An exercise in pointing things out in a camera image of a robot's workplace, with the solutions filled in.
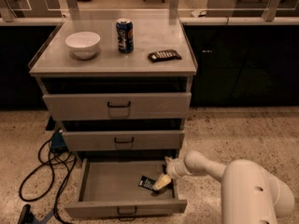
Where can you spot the grey bottom drawer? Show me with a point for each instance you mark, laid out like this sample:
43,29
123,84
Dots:
111,189

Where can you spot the dark counter cabinet left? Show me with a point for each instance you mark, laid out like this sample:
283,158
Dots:
18,46

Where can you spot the white ceramic bowl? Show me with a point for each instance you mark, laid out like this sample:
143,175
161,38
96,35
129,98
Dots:
83,45

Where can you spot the grey middle drawer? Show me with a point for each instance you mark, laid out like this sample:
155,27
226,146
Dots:
124,140

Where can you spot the background desk left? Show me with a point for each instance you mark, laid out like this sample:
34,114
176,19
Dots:
35,8

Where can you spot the dark counter cabinet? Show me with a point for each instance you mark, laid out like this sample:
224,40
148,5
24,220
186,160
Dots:
245,65
18,46

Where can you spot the dark counter cabinet right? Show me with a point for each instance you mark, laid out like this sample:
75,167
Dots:
245,65

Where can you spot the background desk right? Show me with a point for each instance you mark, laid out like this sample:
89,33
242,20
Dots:
250,8

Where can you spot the blue power box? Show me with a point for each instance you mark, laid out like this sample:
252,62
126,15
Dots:
57,143

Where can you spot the blue pepsi can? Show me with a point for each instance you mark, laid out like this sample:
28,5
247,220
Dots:
124,29

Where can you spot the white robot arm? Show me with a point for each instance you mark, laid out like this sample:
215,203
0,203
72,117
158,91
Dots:
249,193

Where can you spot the grey drawer cabinet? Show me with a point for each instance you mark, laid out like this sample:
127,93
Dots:
57,71

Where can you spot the background desk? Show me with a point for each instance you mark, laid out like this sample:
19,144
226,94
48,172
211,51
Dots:
250,8
35,8

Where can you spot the grey drawer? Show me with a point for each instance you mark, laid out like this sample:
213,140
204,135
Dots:
169,105
124,140
111,189

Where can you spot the grey top drawer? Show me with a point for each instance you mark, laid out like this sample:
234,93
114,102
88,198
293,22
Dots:
169,105

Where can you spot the black object on floor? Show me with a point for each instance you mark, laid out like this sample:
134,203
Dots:
26,216

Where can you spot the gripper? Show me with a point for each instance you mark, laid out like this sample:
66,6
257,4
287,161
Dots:
172,169

